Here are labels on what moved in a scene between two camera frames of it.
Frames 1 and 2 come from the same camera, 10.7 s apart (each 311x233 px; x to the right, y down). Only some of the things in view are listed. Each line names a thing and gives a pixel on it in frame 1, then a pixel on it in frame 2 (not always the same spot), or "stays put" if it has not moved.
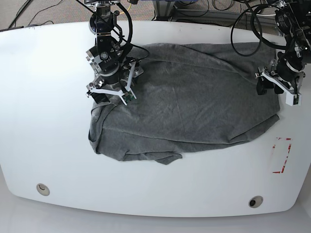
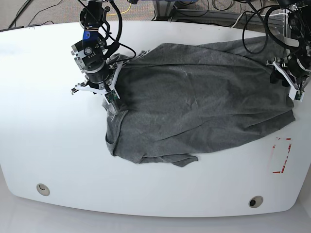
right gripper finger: [263, 84] to [275, 76]
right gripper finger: [278, 90] to [285, 83]
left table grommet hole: [43, 189] stays put
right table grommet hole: [255, 201] stays put
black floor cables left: [13, 24] stays put
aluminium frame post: [163, 8] stays put
